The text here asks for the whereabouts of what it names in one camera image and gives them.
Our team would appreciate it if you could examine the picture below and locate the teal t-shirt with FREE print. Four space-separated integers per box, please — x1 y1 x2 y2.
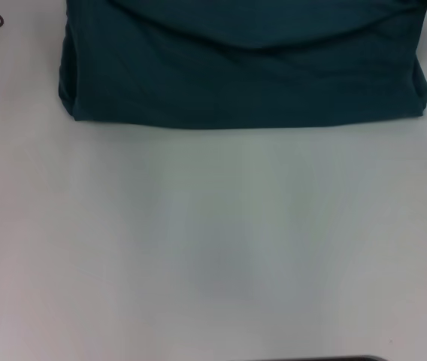
57 0 427 131

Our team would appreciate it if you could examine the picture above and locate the black flat panel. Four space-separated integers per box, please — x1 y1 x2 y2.
232 354 387 361

